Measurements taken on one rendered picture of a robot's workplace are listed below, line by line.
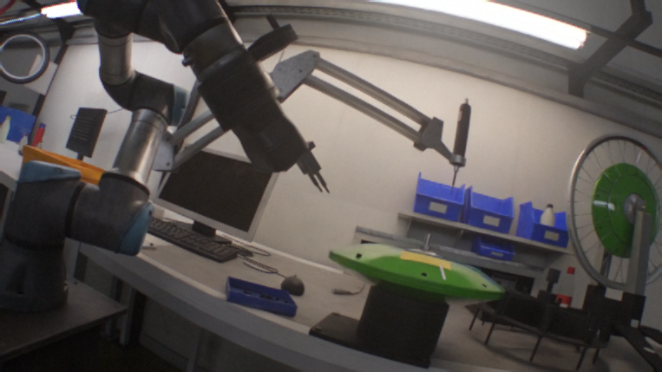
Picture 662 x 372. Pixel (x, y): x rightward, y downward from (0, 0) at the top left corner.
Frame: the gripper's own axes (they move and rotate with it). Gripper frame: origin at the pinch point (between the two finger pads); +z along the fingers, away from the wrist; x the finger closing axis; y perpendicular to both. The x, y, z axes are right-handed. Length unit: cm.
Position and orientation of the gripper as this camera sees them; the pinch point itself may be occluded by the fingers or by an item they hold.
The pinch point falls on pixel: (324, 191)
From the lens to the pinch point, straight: 39.5
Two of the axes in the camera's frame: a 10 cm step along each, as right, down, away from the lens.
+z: 4.8, 7.8, 4.0
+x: 5.8, 0.5, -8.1
